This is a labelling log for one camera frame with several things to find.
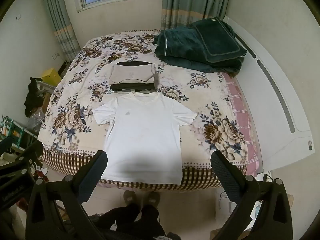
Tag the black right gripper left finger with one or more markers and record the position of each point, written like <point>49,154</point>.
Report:
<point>85,180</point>

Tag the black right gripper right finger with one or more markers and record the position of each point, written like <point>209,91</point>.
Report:
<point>236,185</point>

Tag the white t-shirt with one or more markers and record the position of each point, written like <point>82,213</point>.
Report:
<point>143,139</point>

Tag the black clothes on rack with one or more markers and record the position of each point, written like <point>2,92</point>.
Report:
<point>34,99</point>

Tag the green shelf rack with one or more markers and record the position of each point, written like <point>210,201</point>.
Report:
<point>20,136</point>

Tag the pink plaid mattress cover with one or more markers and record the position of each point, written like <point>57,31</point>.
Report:
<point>245,124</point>

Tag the brown slipper left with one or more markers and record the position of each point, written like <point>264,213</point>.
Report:
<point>129,197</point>

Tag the brown slipper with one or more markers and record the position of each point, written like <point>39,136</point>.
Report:
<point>152,199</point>
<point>129,197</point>

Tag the floral bed sheet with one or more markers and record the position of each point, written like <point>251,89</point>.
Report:
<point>70,135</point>

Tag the white headboard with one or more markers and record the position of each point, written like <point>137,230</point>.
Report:
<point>283,132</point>

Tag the brown slipper right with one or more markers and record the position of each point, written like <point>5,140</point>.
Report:
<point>152,199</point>

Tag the yellow box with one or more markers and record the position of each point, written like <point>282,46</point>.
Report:
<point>51,77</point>

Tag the folded black garment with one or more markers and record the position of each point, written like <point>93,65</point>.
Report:
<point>133,86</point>

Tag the folded beige garment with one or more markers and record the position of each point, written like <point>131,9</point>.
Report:
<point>121,74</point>

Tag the green curtain left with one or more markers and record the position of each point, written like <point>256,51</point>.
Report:
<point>62,28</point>

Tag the green curtain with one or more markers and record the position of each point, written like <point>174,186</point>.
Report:
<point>176,13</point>
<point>62,28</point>

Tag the dark green blanket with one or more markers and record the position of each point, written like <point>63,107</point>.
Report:
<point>208,46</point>

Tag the green curtain right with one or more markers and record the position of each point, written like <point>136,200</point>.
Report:
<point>176,13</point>

